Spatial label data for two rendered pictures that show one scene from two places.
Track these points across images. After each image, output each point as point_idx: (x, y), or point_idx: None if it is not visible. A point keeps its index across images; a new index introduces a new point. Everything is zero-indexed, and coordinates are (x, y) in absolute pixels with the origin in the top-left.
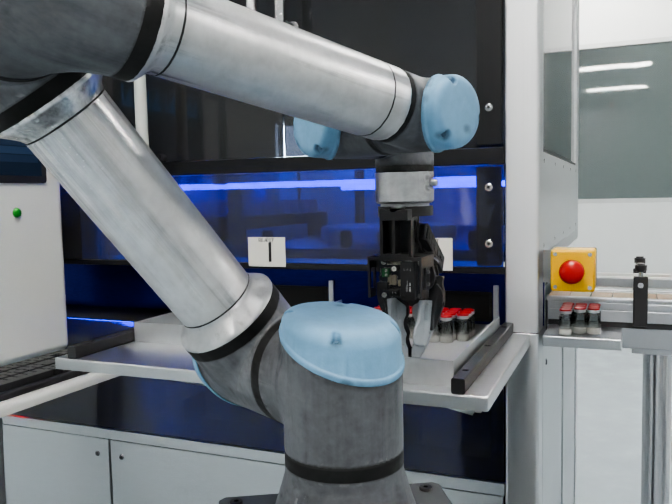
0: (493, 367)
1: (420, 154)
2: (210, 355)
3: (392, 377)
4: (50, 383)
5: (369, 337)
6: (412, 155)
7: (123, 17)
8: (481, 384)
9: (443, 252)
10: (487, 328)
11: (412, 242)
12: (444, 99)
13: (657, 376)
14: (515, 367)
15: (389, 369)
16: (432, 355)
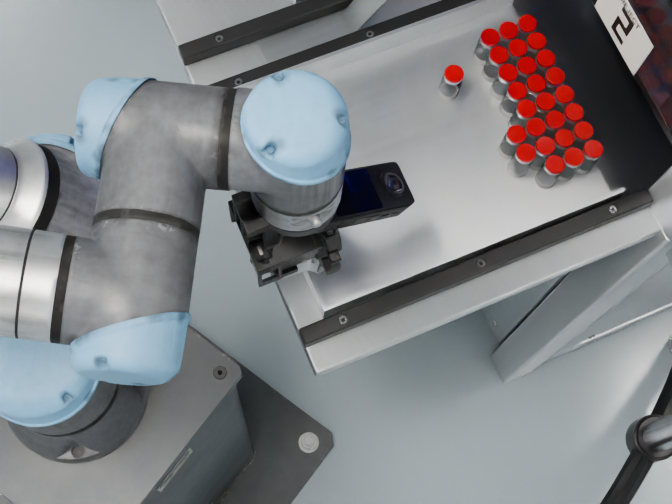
0: (441, 301)
1: (281, 205)
2: None
3: (41, 426)
4: None
5: (9, 409)
6: (268, 200)
7: None
8: (358, 337)
9: (635, 46)
10: (530, 228)
11: (271, 240)
12: (84, 372)
13: None
14: (514, 294)
15: (38, 422)
16: (434, 204)
